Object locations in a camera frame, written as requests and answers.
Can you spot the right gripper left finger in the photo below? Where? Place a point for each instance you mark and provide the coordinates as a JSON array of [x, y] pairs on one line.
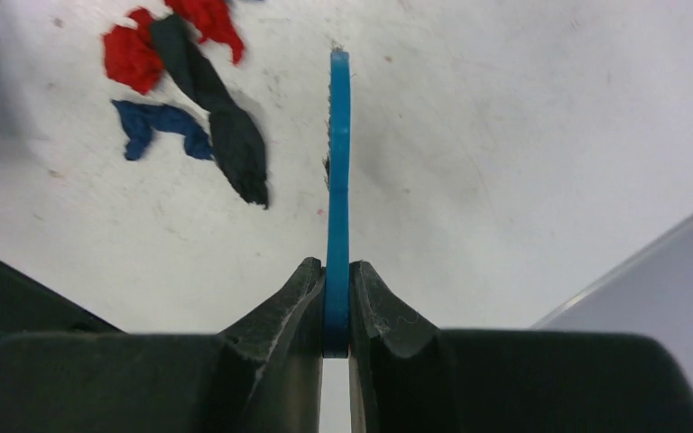
[[261, 374]]

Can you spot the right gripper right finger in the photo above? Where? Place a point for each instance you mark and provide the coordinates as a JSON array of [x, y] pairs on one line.
[[408, 375]]

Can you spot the blue hand brush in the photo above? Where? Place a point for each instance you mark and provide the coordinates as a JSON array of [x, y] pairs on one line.
[[336, 312]]

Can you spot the red paper scrap back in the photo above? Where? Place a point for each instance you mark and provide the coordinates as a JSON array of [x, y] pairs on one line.
[[129, 55]]

